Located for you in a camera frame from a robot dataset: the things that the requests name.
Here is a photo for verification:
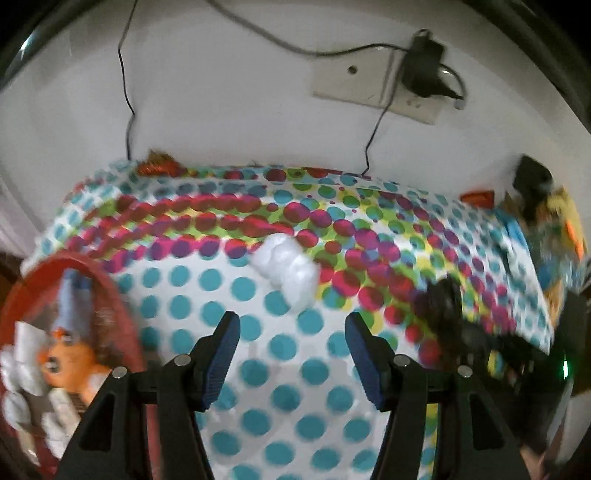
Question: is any person's right forearm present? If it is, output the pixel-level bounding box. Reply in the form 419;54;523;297
521;445;571;480

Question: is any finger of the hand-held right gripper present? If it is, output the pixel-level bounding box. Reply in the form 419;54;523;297
462;323;520;367

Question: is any red snack wrapper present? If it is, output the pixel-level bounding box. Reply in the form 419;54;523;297
137;148;179;178

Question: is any orange toy animal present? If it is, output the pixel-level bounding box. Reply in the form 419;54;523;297
43;329;112;408

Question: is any light blue cloth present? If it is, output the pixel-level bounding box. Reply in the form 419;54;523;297
59;268;96;334

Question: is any black clamp stand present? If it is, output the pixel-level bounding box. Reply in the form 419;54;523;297
514;155;556;219

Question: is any yellow toy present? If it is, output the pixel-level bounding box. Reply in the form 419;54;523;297
546;186;588;260

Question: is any black power adapter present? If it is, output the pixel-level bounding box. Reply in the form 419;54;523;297
400;30;447;99

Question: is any clear plastic bag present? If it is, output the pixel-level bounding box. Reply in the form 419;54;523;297
525;220;588;297
2;391;80;459

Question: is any polka dot tablecloth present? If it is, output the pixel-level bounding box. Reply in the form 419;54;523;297
28;159;557;480

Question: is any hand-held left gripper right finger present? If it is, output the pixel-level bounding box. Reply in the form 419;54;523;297
344;312;532;480

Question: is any red packet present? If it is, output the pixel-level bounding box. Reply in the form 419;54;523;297
460;189;496;207

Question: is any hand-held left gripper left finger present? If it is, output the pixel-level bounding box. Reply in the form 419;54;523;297
55;311;241;480

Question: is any black sock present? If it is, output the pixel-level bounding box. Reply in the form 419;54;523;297
414;276;491;366

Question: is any round red tray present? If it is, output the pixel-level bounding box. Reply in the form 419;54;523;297
0;252;149;480

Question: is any thin black cable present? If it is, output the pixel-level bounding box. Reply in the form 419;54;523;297
117;0;138;163
361;107;389;179

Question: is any white wall socket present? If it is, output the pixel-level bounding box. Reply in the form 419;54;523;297
382;87;445;126

